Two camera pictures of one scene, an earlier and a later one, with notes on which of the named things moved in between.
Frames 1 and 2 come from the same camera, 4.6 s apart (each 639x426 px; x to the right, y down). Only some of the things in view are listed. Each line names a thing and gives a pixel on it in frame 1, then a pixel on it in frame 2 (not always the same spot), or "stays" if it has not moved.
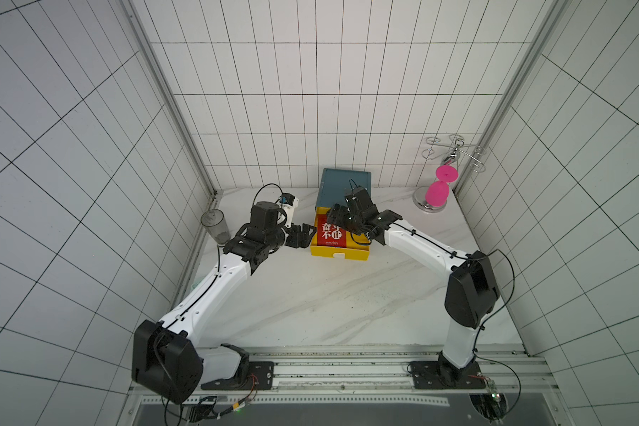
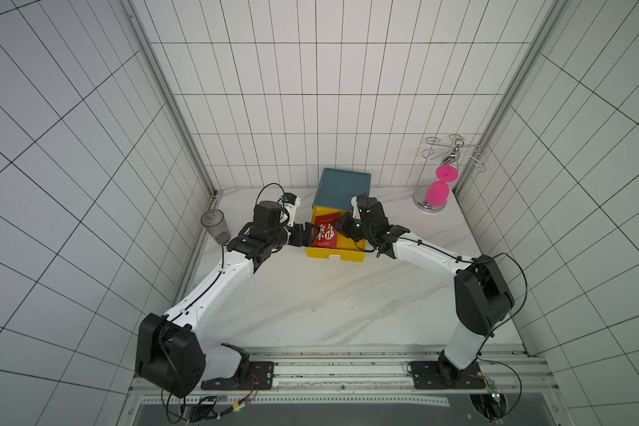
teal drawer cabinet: x=333 y=183 stays
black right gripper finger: x=345 y=224 to x=354 y=235
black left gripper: x=305 y=240 stays
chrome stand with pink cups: x=433 y=198 stays
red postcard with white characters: x=328 y=234 stays
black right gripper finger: x=331 y=216 to x=343 y=224
